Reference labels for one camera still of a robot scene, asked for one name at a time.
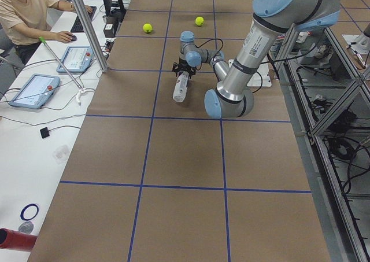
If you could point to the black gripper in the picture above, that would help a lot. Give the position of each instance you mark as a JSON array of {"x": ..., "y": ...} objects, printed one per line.
[{"x": 182, "y": 68}]

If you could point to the clear tennis ball tube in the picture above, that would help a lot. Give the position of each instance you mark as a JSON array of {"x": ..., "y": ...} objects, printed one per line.
[{"x": 181, "y": 85}]

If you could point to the yellow tennis ball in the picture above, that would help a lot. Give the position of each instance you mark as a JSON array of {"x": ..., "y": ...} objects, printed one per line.
[
  {"x": 147, "y": 28},
  {"x": 199, "y": 21}
]

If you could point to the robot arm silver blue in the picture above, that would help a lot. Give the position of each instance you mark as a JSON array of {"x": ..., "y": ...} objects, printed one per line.
[{"x": 231, "y": 97}]

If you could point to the black box with label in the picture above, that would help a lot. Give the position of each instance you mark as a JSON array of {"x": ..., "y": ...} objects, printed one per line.
[{"x": 112, "y": 23}]

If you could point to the blue teach pendant far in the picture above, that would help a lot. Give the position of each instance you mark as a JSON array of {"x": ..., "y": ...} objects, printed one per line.
[{"x": 77, "y": 58}]

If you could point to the blue teach pendant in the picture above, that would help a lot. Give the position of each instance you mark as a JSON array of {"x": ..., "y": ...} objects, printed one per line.
[
  {"x": 77, "y": 58},
  {"x": 36, "y": 92}
]

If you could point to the black monitor stand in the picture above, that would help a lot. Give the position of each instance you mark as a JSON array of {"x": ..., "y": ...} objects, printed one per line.
[{"x": 119, "y": 12}]

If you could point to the black keyboard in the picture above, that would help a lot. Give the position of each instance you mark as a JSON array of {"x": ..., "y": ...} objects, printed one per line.
[{"x": 77, "y": 25}]

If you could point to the blue teach pendant near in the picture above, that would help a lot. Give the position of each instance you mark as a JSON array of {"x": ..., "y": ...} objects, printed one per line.
[{"x": 36, "y": 92}]

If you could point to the small black square pad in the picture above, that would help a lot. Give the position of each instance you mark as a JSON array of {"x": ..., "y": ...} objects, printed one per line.
[{"x": 44, "y": 132}]

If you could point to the person in beige shirt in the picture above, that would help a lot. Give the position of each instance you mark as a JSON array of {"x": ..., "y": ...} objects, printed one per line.
[{"x": 25, "y": 21}]

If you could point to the grey tape roll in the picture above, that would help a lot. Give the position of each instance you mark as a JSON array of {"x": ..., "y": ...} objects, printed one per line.
[{"x": 26, "y": 227}]

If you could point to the red cylinder bottle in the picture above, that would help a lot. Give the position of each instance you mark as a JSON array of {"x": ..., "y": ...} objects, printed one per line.
[{"x": 15, "y": 240}]

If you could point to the white camera post with base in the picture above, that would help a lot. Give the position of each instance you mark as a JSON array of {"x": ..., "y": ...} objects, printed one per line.
[{"x": 261, "y": 78}]

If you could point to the grabber stick green handle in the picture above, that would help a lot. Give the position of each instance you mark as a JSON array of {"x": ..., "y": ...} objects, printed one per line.
[{"x": 62, "y": 69}]

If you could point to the aluminium frame post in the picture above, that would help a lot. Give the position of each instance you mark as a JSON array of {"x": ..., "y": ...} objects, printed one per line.
[{"x": 90, "y": 33}]

